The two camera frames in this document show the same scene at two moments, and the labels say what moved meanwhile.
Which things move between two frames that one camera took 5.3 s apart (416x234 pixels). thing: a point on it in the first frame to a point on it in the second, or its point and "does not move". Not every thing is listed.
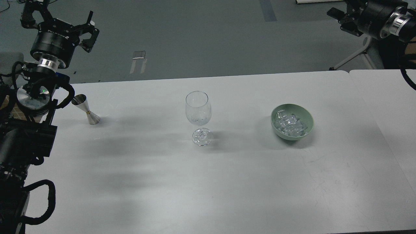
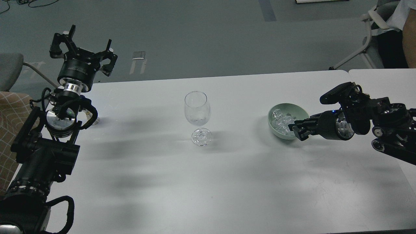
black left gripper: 55,39 to 77,71
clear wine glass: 198,110 does not move
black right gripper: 372,15 to 332,124
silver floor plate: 138,55 does not move
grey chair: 7,59 does not move
